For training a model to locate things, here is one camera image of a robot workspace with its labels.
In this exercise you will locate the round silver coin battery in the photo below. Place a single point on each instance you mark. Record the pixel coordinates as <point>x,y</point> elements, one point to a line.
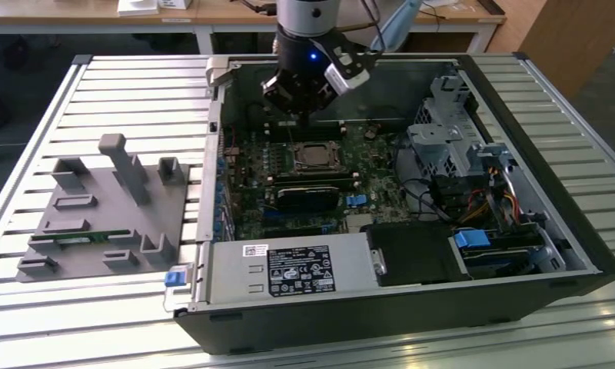
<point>369,131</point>

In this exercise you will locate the black plastic air shroud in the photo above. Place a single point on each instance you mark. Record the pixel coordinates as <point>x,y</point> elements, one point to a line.
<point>415,253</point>

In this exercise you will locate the silver power supply with label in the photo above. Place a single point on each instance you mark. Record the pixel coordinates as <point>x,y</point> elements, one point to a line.
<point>234,276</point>

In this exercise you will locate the blue board connector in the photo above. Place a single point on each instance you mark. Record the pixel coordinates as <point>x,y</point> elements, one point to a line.
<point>354,200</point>

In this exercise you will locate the black open PC case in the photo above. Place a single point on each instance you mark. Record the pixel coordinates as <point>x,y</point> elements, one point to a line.
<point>337,326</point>

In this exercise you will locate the wooden desk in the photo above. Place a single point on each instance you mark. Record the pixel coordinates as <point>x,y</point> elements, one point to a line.
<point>55,19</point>

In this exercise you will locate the black graphics card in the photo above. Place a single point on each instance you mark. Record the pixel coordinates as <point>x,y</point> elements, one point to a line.
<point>306,198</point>

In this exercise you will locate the white box with label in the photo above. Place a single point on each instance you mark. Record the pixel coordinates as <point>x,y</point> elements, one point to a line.
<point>174,4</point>

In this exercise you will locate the grey parts rack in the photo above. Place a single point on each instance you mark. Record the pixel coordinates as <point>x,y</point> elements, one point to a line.
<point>106,215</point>

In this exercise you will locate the hard disk in blue carrier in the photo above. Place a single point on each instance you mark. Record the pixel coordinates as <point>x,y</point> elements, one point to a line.
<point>471,239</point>

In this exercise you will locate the green RAM stick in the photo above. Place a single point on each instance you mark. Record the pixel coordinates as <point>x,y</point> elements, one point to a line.
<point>99,234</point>

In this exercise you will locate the green motherboard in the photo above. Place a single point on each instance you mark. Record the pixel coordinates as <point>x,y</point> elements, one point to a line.
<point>384,184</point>

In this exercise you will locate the perforated metal drive cage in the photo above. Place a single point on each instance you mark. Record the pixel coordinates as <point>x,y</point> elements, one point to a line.
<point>429,153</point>

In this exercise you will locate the wooden cabinet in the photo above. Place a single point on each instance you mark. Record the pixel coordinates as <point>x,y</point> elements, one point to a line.
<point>584,38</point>

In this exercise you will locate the silver topped CPU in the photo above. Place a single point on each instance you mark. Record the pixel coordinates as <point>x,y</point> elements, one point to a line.
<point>317,155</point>

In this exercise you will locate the blue plastic case latch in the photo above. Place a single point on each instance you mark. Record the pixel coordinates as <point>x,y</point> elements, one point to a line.
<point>173,278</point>

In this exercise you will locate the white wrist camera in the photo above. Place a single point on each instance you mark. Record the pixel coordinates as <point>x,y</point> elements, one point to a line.
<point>345,78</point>

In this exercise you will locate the metal CPU socket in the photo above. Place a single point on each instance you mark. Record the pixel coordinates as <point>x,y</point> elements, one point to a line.
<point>337,168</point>

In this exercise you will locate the pale blue teach pendant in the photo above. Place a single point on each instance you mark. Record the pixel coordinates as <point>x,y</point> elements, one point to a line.
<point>401,23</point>

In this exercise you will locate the silver chipset heatsink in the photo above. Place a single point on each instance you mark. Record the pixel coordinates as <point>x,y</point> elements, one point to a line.
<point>358,223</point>

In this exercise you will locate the white cardboard box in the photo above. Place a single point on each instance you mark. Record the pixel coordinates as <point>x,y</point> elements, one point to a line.
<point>137,7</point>

